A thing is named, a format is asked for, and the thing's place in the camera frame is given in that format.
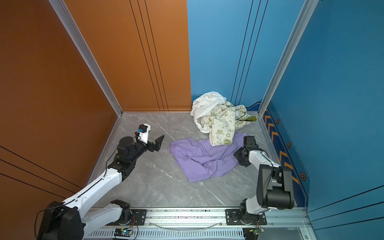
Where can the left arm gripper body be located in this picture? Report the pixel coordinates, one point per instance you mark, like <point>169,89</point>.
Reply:
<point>150,147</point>

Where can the purple cloth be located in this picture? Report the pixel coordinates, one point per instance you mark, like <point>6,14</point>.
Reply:
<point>199,160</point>

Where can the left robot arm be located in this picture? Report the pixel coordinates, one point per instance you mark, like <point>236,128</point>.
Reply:
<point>71,219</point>

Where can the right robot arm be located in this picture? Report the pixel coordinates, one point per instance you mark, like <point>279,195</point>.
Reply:
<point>274,185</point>

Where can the green patterned cream cloth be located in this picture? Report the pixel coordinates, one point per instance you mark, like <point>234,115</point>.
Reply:
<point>223,121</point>

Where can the plain white cloth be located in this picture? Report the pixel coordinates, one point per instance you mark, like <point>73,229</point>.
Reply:
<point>203,105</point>

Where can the small circuit board right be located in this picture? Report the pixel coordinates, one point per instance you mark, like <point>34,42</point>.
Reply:
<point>257,230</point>

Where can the green circuit board left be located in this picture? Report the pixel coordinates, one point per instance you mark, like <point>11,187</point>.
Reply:
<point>123,233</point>

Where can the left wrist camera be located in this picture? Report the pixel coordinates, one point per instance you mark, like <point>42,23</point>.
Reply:
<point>142,134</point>

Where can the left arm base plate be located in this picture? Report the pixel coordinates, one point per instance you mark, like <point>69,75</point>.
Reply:
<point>137,218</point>

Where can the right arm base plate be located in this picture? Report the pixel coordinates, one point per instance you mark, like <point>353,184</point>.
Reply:
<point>235,218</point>

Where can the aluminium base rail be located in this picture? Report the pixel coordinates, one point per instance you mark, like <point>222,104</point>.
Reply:
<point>209,223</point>

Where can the aluminium corner post right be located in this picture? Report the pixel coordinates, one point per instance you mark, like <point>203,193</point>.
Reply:
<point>291,45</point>

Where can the aluminium corner post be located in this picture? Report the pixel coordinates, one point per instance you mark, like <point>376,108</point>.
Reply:
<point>291,45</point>
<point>75,34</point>

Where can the aluminium corner post left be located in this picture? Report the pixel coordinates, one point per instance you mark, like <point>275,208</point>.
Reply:
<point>75,34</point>

